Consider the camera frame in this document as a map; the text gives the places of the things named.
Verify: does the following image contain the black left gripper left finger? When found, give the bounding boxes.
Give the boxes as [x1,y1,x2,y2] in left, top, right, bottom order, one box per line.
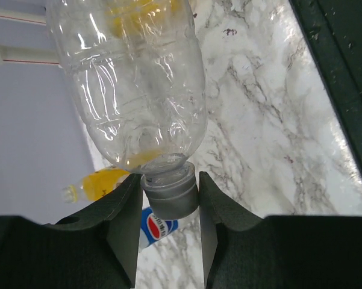
[0,174,143,288]

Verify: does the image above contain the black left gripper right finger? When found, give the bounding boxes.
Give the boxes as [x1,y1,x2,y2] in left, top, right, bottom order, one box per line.
[199,172,362,288]

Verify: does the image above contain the clear bottle blue label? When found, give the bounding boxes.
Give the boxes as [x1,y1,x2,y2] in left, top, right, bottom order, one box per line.
[139,207,179,250]

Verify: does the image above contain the yellow bottle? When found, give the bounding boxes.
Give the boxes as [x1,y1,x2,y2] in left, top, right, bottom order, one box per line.
[62,166,130,203]

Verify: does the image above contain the white ribbed bottle cap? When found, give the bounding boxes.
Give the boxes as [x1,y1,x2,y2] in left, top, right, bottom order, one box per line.
[141,162,199,220]

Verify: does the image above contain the small clear bottle white cap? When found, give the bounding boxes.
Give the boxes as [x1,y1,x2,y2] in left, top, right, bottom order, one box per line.
[46,1,207,175]

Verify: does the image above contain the white PVC pipe frame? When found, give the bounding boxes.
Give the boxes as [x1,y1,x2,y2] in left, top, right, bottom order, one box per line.
[0,8,60,66]

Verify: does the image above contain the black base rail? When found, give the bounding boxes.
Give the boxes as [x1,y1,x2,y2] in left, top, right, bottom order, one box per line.
[290,1,362,176]

